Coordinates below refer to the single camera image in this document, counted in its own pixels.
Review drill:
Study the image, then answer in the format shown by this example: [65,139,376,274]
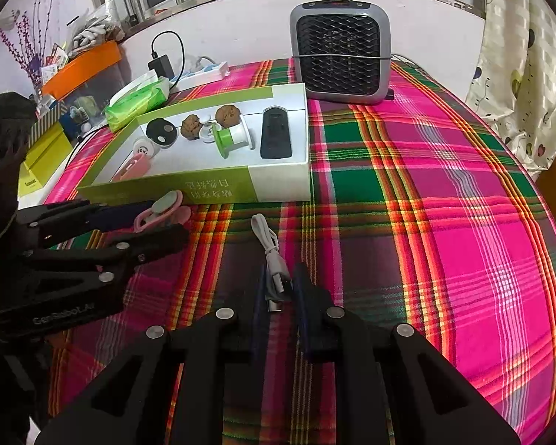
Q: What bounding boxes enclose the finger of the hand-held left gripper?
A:
[14,199,156,237]
[25,224,191,286]

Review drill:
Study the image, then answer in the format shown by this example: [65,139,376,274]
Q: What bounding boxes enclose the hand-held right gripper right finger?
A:
[293,262,522,445]

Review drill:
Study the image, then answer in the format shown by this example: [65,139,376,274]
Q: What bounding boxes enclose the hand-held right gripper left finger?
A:
[33,264,269,445]

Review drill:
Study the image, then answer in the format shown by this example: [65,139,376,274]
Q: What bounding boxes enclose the pink green clip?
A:
[133,190,192,231]

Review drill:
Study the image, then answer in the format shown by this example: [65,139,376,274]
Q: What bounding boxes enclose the plain pink clip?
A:
[112,155,153,181]

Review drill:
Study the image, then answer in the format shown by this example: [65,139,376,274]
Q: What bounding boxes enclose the white cable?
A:
[251,213,294,307]

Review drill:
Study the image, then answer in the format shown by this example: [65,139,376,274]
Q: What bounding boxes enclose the white round cap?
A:
[133,136,157,158]

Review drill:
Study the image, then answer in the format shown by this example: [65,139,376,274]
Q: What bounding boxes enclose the black round button device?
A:
[146,118,179,146]

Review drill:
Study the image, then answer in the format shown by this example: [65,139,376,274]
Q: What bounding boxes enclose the brown walnut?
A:
[181,114,205,141]
[214,104,242,128]

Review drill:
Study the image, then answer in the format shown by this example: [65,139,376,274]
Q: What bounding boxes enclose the green white spool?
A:
[213,118,255,159]

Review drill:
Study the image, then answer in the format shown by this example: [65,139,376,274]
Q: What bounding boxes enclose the green white cardboard box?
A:
[76,82,312,205]

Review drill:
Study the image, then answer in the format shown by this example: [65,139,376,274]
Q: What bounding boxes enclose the black rectangular device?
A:
[259,106,294,159]

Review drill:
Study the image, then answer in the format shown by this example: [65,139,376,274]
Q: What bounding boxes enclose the yellow green box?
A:
[19,123,72,191]

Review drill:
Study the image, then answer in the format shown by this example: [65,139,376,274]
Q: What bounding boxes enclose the green tissue pack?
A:
[104,74,172,131]

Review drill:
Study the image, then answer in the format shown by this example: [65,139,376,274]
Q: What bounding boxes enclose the zigzag striped box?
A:
[32,102,79,137]

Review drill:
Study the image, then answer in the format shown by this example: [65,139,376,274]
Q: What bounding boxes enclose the black charger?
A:
[147,54,174,79]

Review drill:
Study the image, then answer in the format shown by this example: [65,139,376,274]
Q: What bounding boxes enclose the clear bin with orange lid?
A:
[42,39,123,126]

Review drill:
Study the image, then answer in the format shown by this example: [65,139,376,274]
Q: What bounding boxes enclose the pink green plaid tablecloth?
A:
[42,58,556,445]

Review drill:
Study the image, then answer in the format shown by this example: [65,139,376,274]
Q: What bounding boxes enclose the white power strip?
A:
[173,58,230,89]

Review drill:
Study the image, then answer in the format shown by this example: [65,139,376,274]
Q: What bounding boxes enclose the purple flower branches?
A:
[0,0,66,89]

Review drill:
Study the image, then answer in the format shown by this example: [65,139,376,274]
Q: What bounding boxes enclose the pile of papers and packets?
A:
[51,0,126,61]

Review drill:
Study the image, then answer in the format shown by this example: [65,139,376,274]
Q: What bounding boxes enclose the grey space heater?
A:
[289,0,394,103]

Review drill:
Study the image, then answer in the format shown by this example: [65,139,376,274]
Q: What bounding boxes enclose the patterned cream curtain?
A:
[466,0,556,172]

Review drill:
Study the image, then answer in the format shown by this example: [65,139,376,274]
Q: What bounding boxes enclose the black charger cable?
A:
[150,32,186,86]

